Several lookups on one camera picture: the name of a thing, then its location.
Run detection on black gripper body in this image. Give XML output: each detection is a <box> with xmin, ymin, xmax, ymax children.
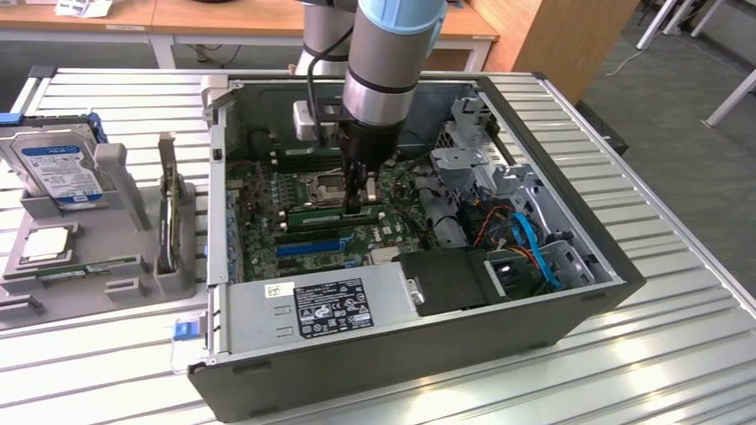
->
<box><xmin>337</xmin><ymin>120</ymin><xmax>405</xmax><ymax>166</ymax></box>

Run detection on green installed RAM stick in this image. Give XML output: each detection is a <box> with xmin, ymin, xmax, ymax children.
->
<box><xmin>285</xmin><ymin>212</ymin><xmax>345</xmax><ymax>228</ymax></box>

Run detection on black RAM slot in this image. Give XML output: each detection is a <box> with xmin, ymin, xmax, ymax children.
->
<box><xmin>281</xmin><ymin>224</ymin><xmax>378</xmax><ymax>237</ymax></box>

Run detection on green loose RAM stick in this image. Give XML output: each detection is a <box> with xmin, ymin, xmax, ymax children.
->
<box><xmin>2</xmin><ymin>260</ymin><xmax>114</xmax><ymax>282</ymax></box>

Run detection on blue expansion slot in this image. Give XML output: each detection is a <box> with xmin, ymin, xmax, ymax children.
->
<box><xmin>274</xmin><ymin>239</ymin><xmax>345</xmax><ymax>259</ymax></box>

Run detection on green motherboard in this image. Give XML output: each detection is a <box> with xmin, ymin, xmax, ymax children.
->
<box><xmin>222</xmin><ymin>150</ymin><xmax>441</xmax><ymax>283</ymax></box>

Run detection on metal disk bay cage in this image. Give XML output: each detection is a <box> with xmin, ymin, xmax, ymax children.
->
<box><xmin>428</xmin><ymin>96</ymin><xmax>613</xmax><ymax>293</ymax></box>

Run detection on black power supply label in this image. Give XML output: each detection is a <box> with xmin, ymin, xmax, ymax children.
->
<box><xmin>290</xmin><ymin>277</ymin><xmax>376</xmax><ymax>340</ymax></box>

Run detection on grey power supply unit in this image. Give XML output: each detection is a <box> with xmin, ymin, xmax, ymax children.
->
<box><xmin>212</xmin><ymin>264</ymin><xmax>428</xmax><ymax>355</ymax></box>

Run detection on graphics card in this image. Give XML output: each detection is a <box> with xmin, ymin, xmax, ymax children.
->
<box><xmin>153</xmin><ymin>131</ymin><xmax>198</xmax><ymax>276</ymax></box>

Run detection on black open PC case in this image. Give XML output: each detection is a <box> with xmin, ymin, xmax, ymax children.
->
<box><xmin>186</xmin><ymin>72</ymin><xmax>648</xmax><ymax>425</ymax></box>

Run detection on wooden cabinet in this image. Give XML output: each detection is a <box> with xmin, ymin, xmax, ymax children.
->
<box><xmin>482</xmin><ymin>0</ymin><xmax>642</xmax><ymax>104</ymax></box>

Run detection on blue case latch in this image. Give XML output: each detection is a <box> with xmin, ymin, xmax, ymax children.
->
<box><xmin>169</xmin><ymin>312</ymin><xmax>208</xmax><ymax>343</ymax></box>

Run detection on grey parts rack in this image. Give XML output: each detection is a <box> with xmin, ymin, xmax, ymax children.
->
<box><xmin>0</xmin><ymin>142</ymin><xmax>200</xmax><ymax>329</ymax></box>

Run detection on blue disk caddy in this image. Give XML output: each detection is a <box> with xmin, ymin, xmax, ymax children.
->
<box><xmin>0</xmin><ymin>112</ymin><xmax>109</xmax><ymax>147</ymax></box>

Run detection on hard disk blue label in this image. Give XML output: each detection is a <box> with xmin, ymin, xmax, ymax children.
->
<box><xmin>0</xmin><ymin>131</ymin><xmax>110</xmax><ymax>210</ymax></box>

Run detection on CPU chip silver lid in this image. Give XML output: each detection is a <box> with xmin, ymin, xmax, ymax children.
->
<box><xmin>17</xmin><ymin>226</ymin><xmax>77</xmax><ymax>264</ymax></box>

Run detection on white papers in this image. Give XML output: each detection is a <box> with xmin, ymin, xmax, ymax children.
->
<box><xmin>53</xmin><ymin>0</ymin><xmax>110</xmax><ymax>18</ymax></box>

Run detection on white table leg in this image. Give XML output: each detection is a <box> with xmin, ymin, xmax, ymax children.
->
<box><xmin>702</xmin><ymin>66</ymin><xmax>756</xmax><ymax>128</ymax></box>

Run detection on CPU socket with metal frame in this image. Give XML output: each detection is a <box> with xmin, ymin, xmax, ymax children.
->
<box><xmin>301</xmin><ymin>170</ymin><xmax>350</xmax><ymax>208</ymax></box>

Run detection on black camera cable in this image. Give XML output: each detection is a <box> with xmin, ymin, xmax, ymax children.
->
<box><xmin>305</xmin><ymin>24</ymin><xmax>357</xmax><ymax>150</ymax></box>

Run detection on blue SATA wire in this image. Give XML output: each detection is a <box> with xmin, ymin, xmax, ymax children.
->
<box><xmin>508</xmin><ymin>211</ymin><xmax>561</xmax><ymax>293</ymax></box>

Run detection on wooden desk white frame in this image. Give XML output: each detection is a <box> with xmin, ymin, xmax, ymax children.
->
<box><xmin>0</xmin><ymin>0</ymin><xmax>501</xmax><ymax>72</ymax></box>

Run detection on white floor cable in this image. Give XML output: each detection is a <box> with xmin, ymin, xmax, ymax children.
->
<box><xmin>602</xmin><ymin>42</ymin><xmax>645</xmax><ymax>77</ymax></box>

